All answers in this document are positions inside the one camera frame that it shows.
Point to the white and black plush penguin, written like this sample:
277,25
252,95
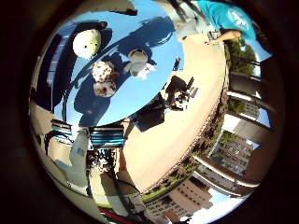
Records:
138,63

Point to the dark blue container bin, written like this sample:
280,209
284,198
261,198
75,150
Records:
53,68

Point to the black box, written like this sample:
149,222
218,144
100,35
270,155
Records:
151,116

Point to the blue striped crate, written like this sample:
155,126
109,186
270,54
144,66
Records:
107,137
61,129

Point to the brown spotted plush ball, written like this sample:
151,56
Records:
104,89
102,71

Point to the white round plush toy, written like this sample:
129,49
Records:
87,43

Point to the person in teal shirt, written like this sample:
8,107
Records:
227,15

